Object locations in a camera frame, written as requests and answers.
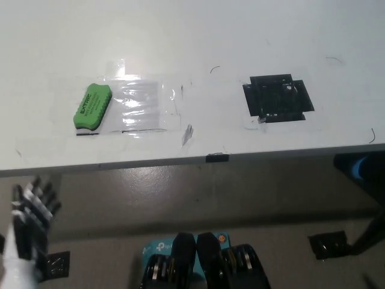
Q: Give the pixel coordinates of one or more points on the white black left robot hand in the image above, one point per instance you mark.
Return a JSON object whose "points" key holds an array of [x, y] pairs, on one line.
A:
{"points": [[27, 210]]}

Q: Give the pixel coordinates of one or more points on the green whiteboard eraser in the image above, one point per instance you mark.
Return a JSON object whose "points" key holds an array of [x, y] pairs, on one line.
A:
{"points": [[91, 106]]}

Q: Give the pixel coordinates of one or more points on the teal TP-Link box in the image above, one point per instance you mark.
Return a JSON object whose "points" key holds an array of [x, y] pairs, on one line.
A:
{"points": [[159, 247]]}

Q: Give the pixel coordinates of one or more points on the clear tape patch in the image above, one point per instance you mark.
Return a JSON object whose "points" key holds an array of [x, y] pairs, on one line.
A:
{"points": [[141, 99]]}

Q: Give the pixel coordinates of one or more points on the small torn clear tape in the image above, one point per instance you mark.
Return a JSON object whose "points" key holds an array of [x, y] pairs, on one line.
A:
{"points": [[187, 135]]}

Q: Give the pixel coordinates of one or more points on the small black tape strip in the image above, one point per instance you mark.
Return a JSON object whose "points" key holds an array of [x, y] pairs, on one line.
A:
{"points": [[217, 158]]}

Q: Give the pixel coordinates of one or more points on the black tape square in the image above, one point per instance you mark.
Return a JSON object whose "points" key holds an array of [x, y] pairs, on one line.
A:
{"points": [[276, 99]]}

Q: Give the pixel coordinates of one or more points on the black and blue object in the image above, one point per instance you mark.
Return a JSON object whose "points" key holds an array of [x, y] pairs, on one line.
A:
{"points": [[358, 168]]}

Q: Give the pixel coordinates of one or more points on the black table leg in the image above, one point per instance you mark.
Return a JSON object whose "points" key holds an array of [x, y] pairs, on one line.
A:
{"points": [[370, 234]]}

